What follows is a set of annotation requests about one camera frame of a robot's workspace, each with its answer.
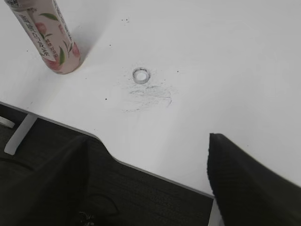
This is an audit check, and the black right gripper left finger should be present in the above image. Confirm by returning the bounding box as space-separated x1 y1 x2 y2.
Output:
0 136 89 226

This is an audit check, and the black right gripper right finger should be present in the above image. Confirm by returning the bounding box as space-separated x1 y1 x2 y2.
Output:
207 133 301 226

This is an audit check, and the white bottle cap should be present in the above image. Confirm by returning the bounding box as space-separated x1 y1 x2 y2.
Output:
132 67 151 84

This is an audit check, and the peach oolong tea bottle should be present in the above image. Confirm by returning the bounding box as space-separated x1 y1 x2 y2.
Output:
5 0 80 74

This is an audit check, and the white table leg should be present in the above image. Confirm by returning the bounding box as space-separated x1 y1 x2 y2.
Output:
4 114 38 155

